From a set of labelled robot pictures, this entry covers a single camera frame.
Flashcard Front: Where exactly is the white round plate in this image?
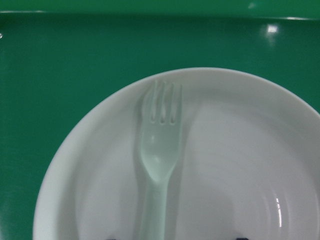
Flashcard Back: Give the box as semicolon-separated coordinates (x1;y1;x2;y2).
32;68;320;240

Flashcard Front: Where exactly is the green plastic tray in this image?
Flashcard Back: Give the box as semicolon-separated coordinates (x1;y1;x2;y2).
0;0;320;240

